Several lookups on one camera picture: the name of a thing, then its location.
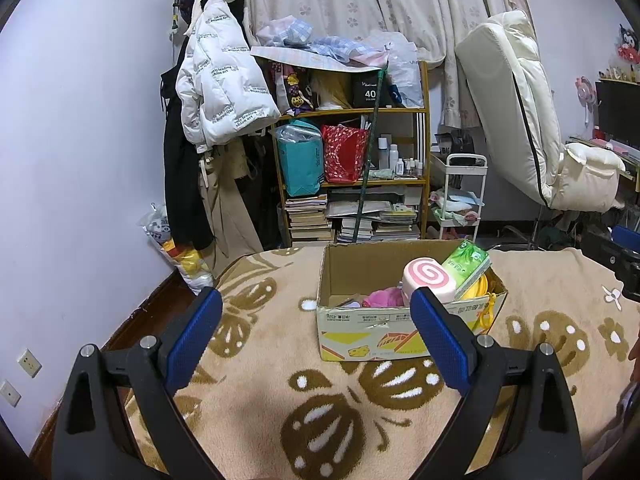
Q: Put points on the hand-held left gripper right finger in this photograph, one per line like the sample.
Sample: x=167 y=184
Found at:
x=440 y=345

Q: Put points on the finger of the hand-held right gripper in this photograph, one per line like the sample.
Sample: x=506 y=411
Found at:
x=612 y=260

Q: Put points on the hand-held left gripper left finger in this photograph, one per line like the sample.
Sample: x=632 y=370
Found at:
x=194 y=342

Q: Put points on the pink swirl roll plush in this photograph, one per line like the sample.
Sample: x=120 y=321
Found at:
x=430 y=277

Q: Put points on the yellow plastic item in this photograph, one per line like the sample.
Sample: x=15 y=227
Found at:
x=480 y=287

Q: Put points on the pink plush toy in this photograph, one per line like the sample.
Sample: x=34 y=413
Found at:
x=382 y=299

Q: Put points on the printed cardboard box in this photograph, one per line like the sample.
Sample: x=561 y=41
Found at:
x=360 y=330

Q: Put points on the green tissue pack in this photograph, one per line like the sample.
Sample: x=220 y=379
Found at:
x=465 y=262

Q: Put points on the beige printed blanket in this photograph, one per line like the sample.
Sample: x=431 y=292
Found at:
x=260 y=360

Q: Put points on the plastic bag of toys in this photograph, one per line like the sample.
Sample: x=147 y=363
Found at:
x=172 y=250

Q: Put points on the wide stack of books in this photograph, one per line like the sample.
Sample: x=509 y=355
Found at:
x=380 y=225

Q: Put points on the beige coat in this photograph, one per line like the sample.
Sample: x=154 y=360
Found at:
x=225 y=210

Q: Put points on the black monitor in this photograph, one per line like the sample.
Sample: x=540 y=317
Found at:
x=617 y=110

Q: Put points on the black coat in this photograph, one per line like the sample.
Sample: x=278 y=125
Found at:
x=182 y=185

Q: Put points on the small stack of books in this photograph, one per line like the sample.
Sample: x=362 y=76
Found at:
x=307 y=220

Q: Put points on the pink desk fan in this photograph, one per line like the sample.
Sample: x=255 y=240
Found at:
x=585 y=92

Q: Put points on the white trolley cart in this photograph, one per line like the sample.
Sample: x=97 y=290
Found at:
x=465 y=170

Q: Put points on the cream padded recliner chair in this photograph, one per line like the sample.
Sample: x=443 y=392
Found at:
x=515 y=110

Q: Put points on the group of small bottles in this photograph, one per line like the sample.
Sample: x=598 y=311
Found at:
x=400 y=162

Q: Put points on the green broom pole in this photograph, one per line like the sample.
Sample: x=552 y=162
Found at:
x=367 y=170

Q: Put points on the black bag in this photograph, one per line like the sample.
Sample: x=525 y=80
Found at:
x=455 y=142

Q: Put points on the teal bag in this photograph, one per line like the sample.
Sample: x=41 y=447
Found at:
x=300 y=160

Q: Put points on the red bag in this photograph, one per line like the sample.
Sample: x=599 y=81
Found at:
x=345 y=155

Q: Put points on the red and black mouse doll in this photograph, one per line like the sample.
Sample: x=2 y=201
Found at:
x=627 y=45

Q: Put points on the yellow wooden bookshelf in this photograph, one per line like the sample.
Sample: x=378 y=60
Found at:
x=424 y=125

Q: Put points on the black box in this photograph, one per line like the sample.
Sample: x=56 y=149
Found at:
x=369 y=94

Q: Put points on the white puffer jacket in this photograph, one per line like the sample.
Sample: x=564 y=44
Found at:
x=220 y=75

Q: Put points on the purple printed bag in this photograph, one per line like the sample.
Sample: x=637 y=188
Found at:
x=292 y=90

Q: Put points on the clear plastic bag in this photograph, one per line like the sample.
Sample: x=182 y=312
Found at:
x=406 y=75

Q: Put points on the plaid cloth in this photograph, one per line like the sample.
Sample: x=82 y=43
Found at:
x=320 y=45

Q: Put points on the floral curtain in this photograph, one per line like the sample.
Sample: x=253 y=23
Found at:
x=375 y=5

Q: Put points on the white wall socket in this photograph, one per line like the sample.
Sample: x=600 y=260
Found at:
x=10 y=393
x=28 y=363

